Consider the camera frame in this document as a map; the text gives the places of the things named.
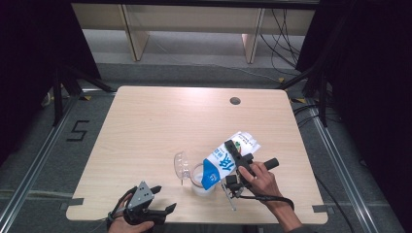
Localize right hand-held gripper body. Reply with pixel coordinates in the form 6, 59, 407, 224
222, 152, 280, 212

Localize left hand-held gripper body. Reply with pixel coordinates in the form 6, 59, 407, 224
123, 181, 167, 226

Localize white and blue bag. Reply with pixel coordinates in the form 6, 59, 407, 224
200, 130, 262, 191

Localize clear jar lid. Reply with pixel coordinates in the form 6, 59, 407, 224
173, 150, 192, 186

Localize white salt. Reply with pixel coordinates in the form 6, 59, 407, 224
192, 171, 216, 196

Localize clear glass jar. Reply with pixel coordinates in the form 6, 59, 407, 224
189, 162, 218, 198

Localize person's right hand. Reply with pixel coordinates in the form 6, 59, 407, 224
237, 160, 287, 212

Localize person's left hand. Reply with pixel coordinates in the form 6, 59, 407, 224
107, 193, 155, 233

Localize black tape strip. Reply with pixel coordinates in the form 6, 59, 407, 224
312, 204, 330, 215
59, 197, 85, 212

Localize black metal stand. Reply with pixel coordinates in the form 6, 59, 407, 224
51, 62, 117, 127
276, 64, 328, 128

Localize light wooden desk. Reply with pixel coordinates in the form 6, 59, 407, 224
70, 3, 317, 64

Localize dark curtain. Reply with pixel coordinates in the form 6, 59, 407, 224
0, 0, 102, 166
295, 0, 412, 232

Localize left hand-held gripper cable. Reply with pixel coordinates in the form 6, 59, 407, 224
106, 185, 139, 224

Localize black floor cables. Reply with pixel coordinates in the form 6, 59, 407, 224
292, 102, 342, 129

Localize aluminium floor rail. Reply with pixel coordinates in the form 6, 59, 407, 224
0, 95, 79, 224
307, 100, 378, 233

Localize black floor cable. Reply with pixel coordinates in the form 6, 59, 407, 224
315, 176, 358, 233

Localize hanging black cables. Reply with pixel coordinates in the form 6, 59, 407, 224
260, 9, 312, 77

